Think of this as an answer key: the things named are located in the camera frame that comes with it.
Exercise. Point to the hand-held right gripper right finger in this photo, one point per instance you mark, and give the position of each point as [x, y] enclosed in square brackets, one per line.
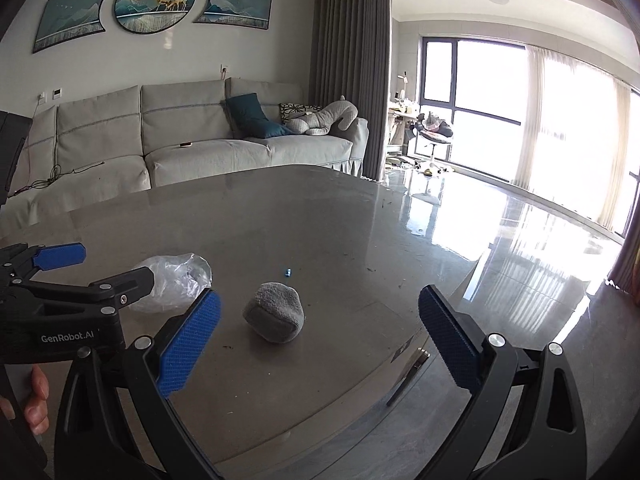
[445, 340]

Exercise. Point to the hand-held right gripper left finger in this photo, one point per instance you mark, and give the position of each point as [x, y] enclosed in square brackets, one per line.
[192, 345]

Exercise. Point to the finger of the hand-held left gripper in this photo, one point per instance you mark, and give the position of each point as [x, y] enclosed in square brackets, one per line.
[60, 255]
[130, 282]

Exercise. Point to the clear plastic bag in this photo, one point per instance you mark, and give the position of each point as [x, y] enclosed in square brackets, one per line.
[175, 275]

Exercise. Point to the grey sock ball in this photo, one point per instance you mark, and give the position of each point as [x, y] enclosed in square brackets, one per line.
[272, 315]

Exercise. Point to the person's left hand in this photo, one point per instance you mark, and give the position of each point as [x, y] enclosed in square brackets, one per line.
[37, 400]

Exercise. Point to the dark panel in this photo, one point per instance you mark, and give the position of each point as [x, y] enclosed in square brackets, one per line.
[12, 155]

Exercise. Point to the light grey sofa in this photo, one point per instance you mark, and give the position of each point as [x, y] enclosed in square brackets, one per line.
[175, 110]

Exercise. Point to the teal cushion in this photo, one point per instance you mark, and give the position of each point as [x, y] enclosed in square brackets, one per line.
[252, 115]

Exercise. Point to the round swivel chair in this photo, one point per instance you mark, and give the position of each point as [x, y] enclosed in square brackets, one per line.
[432, 132]

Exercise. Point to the cluttered balcony desk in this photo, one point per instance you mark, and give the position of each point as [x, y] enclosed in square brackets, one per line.
[402, 110]

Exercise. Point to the black and white patterned cushion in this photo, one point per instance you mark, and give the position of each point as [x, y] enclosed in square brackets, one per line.
[295, 110]

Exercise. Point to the sheer white curtain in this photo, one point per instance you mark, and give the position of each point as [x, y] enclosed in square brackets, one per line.
[575, 135]

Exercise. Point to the grey plush toy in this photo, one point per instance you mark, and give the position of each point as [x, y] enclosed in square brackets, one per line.
[330, 115]

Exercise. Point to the grey curtain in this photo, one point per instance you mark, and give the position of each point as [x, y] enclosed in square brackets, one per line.
[350, 60]

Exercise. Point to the teal curved wall picture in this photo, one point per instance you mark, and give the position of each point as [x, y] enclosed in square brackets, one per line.
[235, 2]
[70, 17]

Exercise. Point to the window with dark frame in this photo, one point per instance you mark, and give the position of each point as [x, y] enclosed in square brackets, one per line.
[440, 75]

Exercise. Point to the round wall picture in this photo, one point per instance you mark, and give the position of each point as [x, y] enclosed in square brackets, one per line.
[155, 2]

